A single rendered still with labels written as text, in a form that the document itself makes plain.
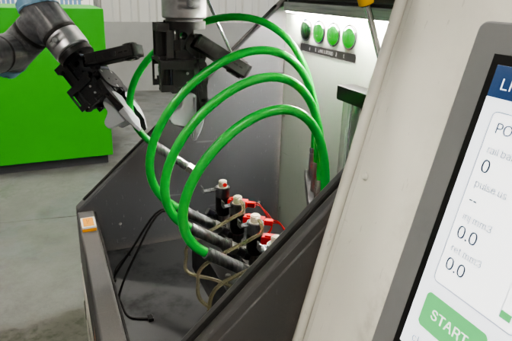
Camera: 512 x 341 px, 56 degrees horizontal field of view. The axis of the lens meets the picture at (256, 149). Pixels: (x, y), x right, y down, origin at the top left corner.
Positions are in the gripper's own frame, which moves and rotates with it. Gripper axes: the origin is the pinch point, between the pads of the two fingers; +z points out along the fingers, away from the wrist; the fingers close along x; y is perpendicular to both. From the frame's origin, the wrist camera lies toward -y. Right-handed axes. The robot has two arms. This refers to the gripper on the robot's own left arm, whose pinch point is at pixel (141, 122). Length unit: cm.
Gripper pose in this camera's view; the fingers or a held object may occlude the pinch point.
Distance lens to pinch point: 99.9
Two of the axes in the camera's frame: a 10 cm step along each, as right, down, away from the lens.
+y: -7.6, 6.2, 2.1
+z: 6.2, 7.8, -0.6
